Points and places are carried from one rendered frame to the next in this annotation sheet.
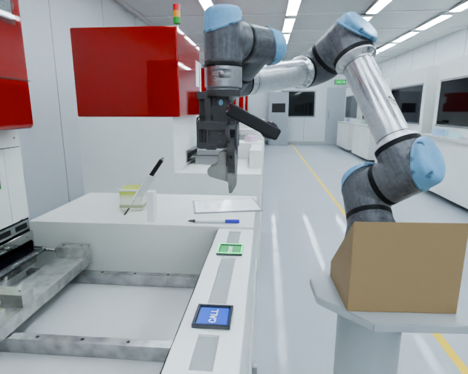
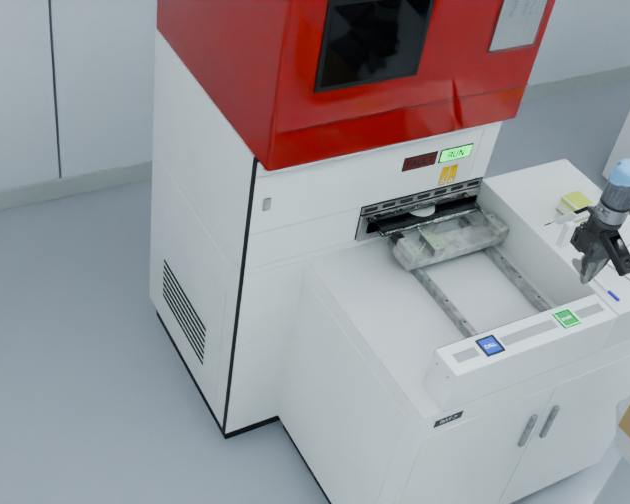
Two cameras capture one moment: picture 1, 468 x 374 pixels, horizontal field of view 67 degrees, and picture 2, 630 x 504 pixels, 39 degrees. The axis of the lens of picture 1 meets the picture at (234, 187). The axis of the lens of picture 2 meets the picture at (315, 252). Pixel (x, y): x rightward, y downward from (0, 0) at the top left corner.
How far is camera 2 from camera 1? 1.82 m
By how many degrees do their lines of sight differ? 51
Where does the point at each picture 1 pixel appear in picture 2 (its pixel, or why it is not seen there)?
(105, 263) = (512, 250)
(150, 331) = (486, 325)
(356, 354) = (622, 464)
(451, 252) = not seen: outside the picture
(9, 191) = (475, 157)
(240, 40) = (627, 197)
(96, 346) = (449, 310)
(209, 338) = (476, 352)
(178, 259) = (559, 290)
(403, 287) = not seen: outside the picture
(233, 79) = (609, 219)
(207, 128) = (580, 236)
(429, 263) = not seen: outside the picture
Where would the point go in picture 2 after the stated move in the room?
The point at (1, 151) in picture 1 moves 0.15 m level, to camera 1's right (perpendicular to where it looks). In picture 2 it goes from (483, 129) to (517, 157)
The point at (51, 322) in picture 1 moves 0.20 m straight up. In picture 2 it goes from (445, 273) to (462, 222)
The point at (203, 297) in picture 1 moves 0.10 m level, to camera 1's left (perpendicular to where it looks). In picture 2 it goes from (501, 333) to (476, 308)
